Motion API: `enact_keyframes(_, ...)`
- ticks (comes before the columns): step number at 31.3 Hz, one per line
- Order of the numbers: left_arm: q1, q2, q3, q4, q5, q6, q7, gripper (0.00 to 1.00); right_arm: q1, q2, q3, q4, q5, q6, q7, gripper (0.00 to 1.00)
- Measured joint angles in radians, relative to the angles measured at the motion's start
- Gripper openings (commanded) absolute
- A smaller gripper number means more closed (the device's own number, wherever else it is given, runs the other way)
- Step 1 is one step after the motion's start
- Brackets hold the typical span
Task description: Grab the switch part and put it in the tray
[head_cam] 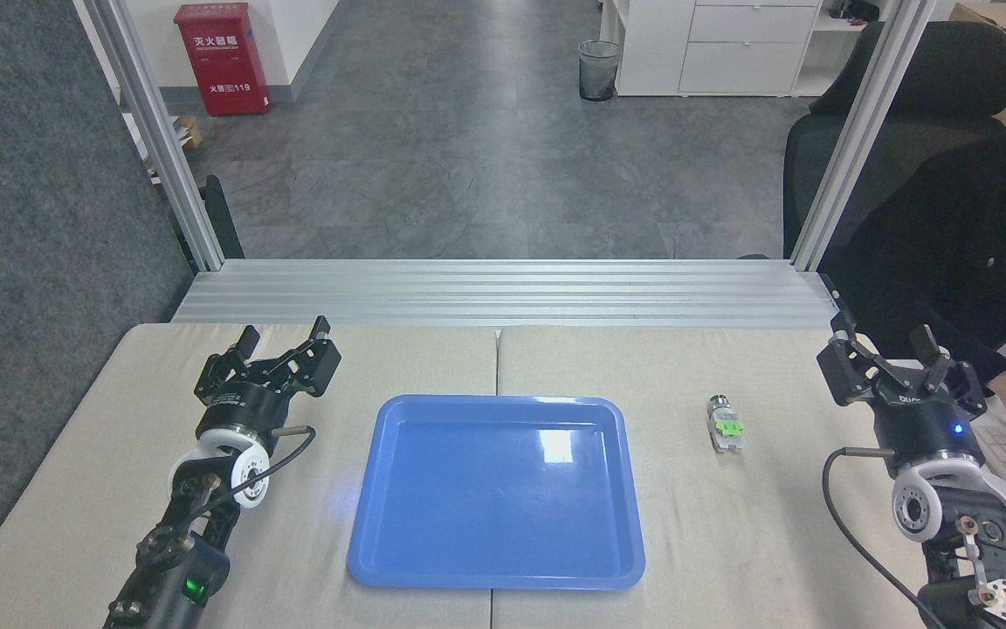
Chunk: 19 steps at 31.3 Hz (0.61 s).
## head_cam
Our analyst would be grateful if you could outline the switch part with green clip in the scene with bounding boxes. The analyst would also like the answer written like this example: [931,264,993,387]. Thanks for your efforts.
[706,395,747,455]

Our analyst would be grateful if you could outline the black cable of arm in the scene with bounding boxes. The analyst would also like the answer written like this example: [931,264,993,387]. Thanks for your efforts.
[822,446,949,629]
[197,425,319,516]

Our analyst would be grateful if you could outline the blue plastic tray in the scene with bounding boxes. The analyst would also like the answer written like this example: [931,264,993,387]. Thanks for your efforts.
[347,395,646,591]

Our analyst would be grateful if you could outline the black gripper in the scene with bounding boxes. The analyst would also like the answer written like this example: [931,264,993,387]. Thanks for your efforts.
[817,312,989,473]
[196,316,343,439]

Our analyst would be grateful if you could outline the white drawer cabinet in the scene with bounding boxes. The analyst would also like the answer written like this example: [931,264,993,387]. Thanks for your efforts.
[599,0,884,99]

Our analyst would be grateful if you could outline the black corner bracket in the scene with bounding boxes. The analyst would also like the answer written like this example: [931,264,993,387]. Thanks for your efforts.
[822,273,858,335]

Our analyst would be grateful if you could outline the silver aluminium rail platform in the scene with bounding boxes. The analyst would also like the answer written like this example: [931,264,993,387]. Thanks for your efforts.
[171,259,849,331]

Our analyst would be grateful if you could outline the small black device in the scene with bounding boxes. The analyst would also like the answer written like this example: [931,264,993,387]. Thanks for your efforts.
[828,0,882,24]

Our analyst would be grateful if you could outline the silver aluminium post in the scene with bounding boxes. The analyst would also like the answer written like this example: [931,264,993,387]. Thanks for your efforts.
[75,0,227,273]
[789,0,939,272]

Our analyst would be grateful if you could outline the red fire extinguisher box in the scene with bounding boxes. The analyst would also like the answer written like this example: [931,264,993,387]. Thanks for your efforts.
[174,3,272,117]

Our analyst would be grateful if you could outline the person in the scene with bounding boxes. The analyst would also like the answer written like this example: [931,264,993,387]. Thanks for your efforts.
[824,127,1006,464]

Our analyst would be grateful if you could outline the black office chair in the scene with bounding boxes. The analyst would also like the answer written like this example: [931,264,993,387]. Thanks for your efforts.
[782,19,1006,259]

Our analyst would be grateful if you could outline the black mesh waste bin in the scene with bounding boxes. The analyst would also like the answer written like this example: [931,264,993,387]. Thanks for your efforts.
[578,39,623,102]

